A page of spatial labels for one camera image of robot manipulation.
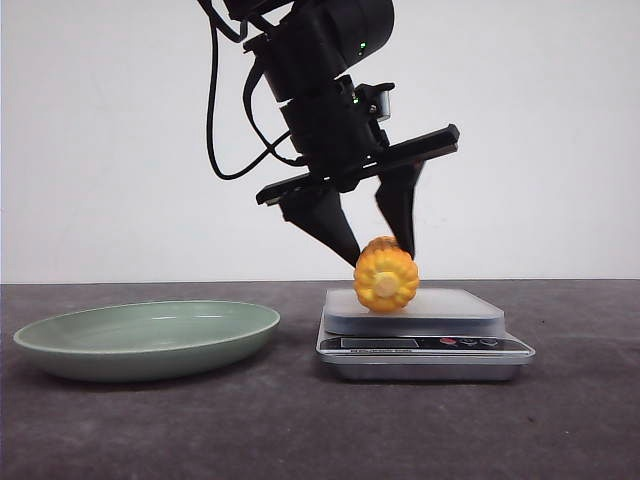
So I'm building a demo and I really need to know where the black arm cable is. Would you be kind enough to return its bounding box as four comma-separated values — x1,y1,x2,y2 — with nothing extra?
197,0,309,180

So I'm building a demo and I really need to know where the silver digital kitchen scale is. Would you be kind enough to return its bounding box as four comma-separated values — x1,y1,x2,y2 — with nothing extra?
316,288,535,381

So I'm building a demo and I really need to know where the light green plate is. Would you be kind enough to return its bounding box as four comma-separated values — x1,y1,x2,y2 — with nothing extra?
13,300,280,383

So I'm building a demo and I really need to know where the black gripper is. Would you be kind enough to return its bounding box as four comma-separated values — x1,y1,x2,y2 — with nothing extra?
256,75,460,266

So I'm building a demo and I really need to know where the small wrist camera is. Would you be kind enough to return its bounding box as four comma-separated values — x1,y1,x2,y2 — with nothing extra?
353,82,395,122

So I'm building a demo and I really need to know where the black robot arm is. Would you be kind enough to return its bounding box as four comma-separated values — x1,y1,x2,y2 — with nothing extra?
226,1,459,265

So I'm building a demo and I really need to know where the yellow corn cob piece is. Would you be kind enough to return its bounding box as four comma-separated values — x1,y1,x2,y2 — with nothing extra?
353,236,420,313

